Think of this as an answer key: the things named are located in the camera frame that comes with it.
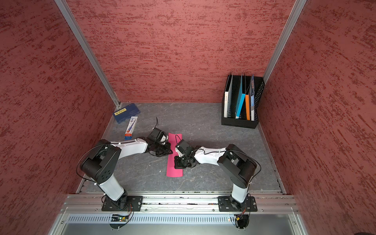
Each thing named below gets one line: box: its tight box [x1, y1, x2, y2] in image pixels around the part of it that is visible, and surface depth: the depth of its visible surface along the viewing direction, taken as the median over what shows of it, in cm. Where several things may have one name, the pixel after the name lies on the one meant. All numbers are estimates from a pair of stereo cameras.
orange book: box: [245, 94, 251, 121], surface depth 95 cm
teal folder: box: [235, 73, 246, 119], surface depth 93 cm
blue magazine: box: [250, 73, 255, 121], surface depth 94 cm
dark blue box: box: [112, 103, 141, 124], surface depth 116 cm
